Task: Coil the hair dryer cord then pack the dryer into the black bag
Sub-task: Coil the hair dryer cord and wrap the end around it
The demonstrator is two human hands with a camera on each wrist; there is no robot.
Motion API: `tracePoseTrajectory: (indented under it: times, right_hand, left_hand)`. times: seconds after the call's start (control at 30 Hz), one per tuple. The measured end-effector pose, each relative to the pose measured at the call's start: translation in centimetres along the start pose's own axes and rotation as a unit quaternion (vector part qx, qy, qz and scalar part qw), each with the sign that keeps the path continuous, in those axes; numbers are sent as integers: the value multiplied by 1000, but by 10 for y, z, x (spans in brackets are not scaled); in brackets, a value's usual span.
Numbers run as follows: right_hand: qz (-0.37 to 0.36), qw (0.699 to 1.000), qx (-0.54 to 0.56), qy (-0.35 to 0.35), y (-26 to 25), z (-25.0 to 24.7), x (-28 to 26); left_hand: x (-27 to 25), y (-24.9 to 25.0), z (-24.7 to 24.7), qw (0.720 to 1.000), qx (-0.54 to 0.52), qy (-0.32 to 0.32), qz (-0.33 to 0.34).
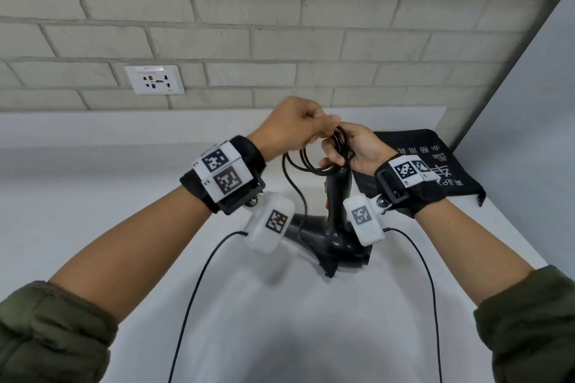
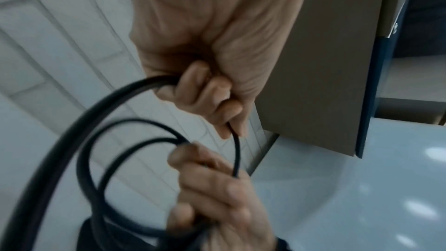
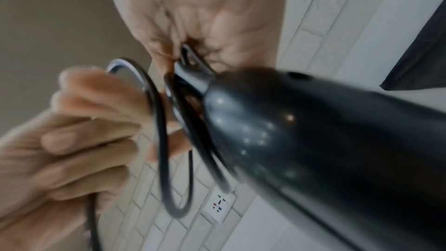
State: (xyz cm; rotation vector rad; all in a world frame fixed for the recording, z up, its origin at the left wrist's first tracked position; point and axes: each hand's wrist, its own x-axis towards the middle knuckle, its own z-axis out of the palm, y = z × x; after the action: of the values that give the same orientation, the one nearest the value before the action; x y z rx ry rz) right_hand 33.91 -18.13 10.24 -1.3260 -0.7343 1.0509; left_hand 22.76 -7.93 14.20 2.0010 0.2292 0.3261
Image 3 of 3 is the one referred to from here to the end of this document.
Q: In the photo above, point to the dark grey hair dryer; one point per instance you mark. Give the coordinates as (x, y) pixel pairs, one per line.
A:
(313, 139)

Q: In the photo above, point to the dark grey cloth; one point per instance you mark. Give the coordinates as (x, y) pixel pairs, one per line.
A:
(421, 59)

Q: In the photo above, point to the person's left hand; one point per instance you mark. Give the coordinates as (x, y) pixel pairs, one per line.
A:
(69, 139)

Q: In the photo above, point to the person's right hand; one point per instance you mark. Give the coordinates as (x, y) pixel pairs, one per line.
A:
(209, 4)

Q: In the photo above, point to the white wall socket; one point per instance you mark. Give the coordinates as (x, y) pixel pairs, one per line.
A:
(218, 204)

